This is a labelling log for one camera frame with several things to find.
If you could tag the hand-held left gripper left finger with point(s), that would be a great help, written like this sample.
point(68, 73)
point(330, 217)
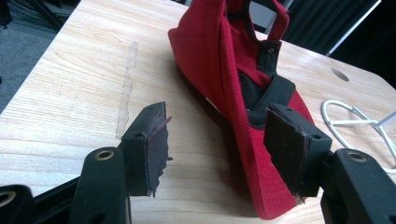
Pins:
point(141, 155)

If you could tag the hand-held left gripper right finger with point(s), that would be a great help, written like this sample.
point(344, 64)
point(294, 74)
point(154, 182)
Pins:
point(294, 149)

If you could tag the red baseball cap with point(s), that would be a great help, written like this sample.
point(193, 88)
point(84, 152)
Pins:
point(224, 93)

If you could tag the dark curtain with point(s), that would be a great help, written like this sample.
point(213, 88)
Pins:
point(323, 21)

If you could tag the white metal pole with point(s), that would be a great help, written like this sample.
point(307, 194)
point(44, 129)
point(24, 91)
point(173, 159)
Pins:
point(353, 28)

